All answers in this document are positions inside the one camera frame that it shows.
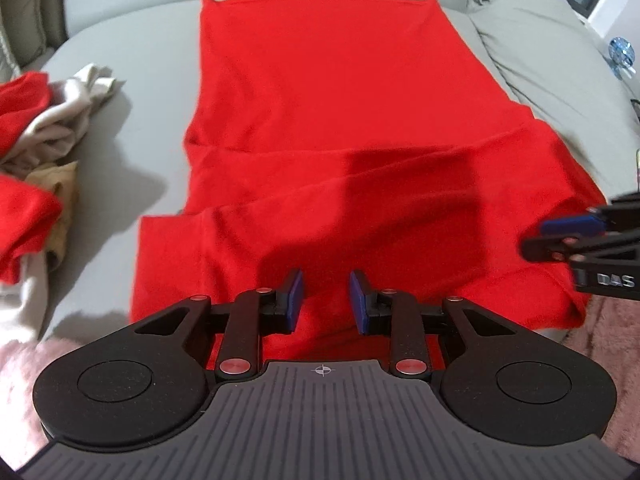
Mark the white garment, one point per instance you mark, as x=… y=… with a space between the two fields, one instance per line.
x=50 y=137

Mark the crumpled red garment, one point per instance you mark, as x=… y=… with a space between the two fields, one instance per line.
x=27 y=212

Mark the tan garment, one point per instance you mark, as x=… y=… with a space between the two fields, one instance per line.
x=61 y=181

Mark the grey fabric sofa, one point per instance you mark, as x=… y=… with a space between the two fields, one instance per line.
x=131 y=161

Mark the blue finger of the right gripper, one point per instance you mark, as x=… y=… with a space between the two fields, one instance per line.
x=583 y=225

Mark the blue white patterned ball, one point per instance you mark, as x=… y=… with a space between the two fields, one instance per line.
x=621 y=57

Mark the pink fluffy rug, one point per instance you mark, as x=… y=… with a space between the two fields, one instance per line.
x=610 y=336

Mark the red sweater with duck logo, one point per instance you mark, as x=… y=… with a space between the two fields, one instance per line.
x=341 y=135

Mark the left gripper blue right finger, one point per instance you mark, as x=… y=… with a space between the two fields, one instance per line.
x=363 y=301

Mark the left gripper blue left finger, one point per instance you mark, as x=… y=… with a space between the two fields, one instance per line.
x=289 y=301

